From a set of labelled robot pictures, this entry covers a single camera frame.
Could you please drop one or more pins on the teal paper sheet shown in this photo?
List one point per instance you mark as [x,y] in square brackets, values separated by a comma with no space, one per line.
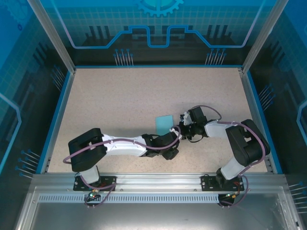
[164,124]

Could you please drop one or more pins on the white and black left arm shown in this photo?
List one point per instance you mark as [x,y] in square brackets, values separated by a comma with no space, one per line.
[84,148]

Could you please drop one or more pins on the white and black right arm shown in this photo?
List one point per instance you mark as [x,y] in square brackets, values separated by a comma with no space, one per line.
[247,146]

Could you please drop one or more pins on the aluminium mounting rail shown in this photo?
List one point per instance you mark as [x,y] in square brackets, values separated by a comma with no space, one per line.
[158,182]

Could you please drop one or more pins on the aluminium side rail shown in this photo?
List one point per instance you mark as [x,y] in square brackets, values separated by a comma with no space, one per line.
[256,119]

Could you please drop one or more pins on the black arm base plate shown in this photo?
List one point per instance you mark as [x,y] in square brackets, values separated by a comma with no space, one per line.
[110,183]
[208,183]

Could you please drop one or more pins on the aluminium frame post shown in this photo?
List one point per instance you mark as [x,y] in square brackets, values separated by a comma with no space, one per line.
[263,36]
[52,38]

